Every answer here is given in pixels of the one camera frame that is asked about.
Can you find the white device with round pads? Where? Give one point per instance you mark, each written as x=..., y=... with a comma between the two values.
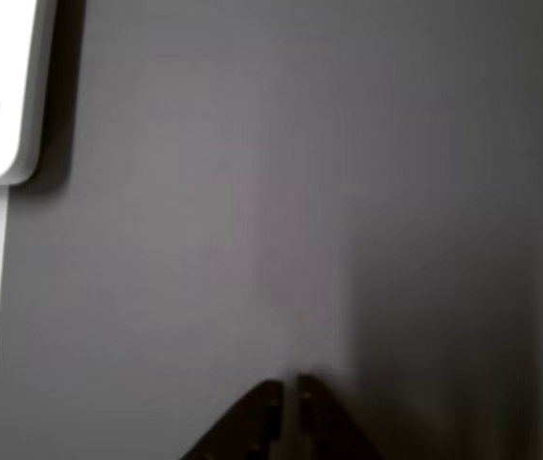
x=3, y=72

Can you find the grey desk mat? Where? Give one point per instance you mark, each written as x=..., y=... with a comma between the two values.
x=204, y=191

